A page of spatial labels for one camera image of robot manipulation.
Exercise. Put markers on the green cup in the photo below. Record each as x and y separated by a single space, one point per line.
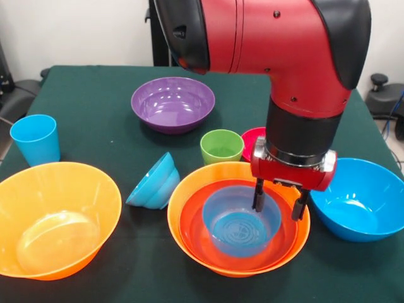
222 148

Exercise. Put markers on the pink bowl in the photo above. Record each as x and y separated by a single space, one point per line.
254 142

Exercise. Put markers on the small light blue bowl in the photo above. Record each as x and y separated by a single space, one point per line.
154 183

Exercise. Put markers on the blue cup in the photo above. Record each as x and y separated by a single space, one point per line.
38 142

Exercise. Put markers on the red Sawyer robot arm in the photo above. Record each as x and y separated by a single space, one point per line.
284 44

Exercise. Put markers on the large blue bowl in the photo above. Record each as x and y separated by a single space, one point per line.
360 202

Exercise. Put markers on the dark green tablecloth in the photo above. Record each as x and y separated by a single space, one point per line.
76 101

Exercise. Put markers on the medium blue bowl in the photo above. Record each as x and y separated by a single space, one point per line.
240 227

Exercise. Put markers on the red-orange bowl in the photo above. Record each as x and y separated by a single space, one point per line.
192 227

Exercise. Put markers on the purple bowl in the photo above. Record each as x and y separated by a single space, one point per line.
170 104

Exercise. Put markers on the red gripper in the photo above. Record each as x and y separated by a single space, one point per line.
290 173

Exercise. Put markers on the black office chair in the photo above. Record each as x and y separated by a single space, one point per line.
385 101
19 95

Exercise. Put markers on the large orange bowl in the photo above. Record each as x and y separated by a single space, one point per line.
57 214
183 189

